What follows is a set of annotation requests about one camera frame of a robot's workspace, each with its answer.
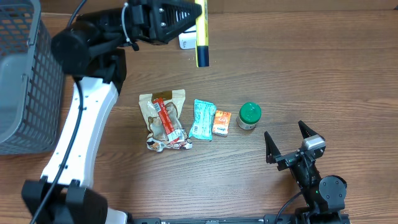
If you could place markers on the green lid jar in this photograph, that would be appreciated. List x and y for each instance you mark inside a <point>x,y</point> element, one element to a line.
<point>249,115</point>

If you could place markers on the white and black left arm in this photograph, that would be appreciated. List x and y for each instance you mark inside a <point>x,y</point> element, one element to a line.
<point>91,49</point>

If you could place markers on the white barcode scanner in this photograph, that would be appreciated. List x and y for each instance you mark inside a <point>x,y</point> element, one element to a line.
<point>188,38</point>

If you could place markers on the red snack stick packet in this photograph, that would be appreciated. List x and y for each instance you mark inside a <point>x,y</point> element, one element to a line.
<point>174,136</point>

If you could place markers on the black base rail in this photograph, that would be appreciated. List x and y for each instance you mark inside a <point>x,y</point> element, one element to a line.
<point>267,219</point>

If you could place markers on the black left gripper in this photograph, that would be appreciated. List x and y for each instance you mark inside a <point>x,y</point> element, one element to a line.
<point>138,18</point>

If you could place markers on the mint green tissue packet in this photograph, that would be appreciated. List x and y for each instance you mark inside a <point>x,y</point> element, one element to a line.
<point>203,117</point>

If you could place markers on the beige dog treat bag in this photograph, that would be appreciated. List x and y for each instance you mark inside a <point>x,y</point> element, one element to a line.
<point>157,139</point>

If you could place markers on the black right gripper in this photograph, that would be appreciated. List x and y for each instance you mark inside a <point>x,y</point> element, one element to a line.
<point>286,160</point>

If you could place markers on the yellow highlighter marker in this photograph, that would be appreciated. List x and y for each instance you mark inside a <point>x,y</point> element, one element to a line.
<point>202,45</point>

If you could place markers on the orange snack packet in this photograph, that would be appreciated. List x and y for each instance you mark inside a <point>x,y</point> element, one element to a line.
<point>221,123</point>

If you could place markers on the dark grey plastic basket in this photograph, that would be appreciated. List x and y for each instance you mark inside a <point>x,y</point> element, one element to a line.
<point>31,81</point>

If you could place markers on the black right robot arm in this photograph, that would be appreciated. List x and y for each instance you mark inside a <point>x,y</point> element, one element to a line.
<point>324,196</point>

